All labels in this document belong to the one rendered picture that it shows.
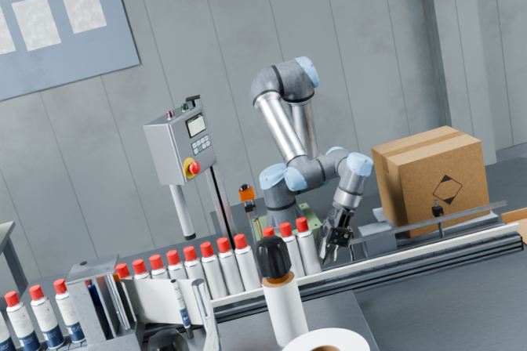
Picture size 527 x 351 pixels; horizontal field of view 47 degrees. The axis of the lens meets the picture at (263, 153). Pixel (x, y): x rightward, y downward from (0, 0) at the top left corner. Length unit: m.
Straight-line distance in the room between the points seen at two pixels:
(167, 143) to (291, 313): 0.58
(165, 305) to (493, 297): 0.92
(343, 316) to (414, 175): 0.57
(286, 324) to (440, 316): 0.43
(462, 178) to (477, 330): 0.61
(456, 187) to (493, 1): 2.78
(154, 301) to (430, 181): 0.96
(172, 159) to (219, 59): 2.43
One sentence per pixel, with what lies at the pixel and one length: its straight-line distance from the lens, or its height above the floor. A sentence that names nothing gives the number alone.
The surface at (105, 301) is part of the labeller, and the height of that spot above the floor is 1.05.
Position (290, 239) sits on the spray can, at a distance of 1.85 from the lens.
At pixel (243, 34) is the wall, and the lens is 4.16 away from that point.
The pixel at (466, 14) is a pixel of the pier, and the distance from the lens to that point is 4.47.
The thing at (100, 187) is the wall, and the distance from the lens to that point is 4.32.
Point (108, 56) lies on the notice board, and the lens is 4.10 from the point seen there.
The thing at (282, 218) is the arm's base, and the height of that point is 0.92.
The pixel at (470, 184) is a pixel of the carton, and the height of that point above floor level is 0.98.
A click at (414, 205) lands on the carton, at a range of 2.10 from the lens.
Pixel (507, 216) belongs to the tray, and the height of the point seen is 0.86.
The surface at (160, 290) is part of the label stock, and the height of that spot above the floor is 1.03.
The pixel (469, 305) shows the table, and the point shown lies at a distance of 1.81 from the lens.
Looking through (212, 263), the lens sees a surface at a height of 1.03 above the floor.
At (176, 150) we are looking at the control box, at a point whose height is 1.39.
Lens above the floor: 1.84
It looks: 17 degrees down
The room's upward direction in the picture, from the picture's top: 14 degrees counter-clockwise
